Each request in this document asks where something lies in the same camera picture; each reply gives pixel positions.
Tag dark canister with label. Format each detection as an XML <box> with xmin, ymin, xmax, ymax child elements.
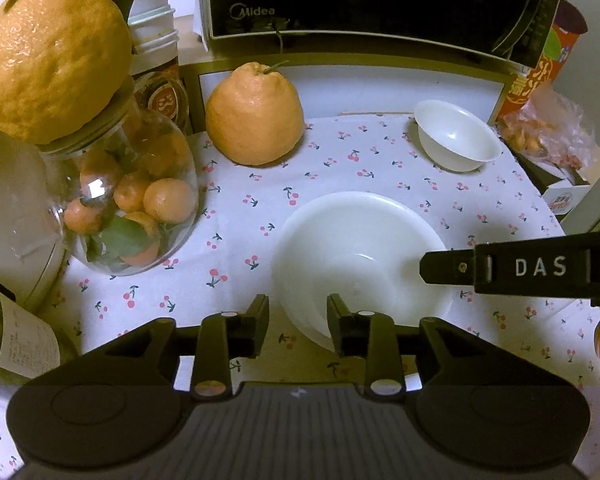
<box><xmin>0</xmin><ymin>285</ymin><xmax>78</xmax><ymax>396</ymax></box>

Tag glass jar with tangerines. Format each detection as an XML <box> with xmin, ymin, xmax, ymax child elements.
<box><xmin>38</xmin><ymin>79</ymin><xmax>198</xmax><ymax>275</ymax></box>

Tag orange citrus on cloth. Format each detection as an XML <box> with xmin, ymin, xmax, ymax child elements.
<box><xmin>206</xmin><ymin>62</ymin><xmax>306</xmax><ymax>166</ymax></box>

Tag small cream bowl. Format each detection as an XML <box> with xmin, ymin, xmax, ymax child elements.
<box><xmin>414</xmin><ymin>100</ymin><xmax>501</xmax><ymax>172</ymax></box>

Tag white rice cooker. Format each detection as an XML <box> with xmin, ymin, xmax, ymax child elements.
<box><xmin>0</xmin><ymin>131</ymin><xmax>65</xmax><ymax>313</ymax></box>

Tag red orange gift box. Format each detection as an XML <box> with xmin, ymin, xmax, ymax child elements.
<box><xmin>496</xmin><ymin>0</ymin><xmax>588</xmax><ymax>119</ymax></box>

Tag black Midea microwave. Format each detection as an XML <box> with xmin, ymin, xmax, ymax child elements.
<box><xmin>199</xmin><ymin>0</ymin><xmax>559</xmax><ymax>67</ymax></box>

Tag large citrus on jar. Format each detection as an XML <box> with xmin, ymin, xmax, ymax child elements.
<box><xmin>0</xmin><ymin>0</ymin><xmax>132</xmax><ymax>144</ymax></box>

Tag stacked white lidded tins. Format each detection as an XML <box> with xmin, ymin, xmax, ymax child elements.
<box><xmin>128</xmin><ymin>0</ymin><xmax>178</xmax><ymax>76</ymax></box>

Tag black white carton box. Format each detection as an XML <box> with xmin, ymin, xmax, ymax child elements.
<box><xmin>516</xmin><ymin>154</ymin><xmax>592</xmax><ymax>217</ymax></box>

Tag plastic bag of fruit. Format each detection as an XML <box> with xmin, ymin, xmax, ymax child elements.
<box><xmin>496</xmin><ymin>81</ymin><xmax>597</xmax><ymax>188</ymax></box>

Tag large cream bowl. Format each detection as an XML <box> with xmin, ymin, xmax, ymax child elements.
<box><xmin>272</xmin><ymin>192</ymin><xmax>453</xmax><ymax>350</ymax></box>

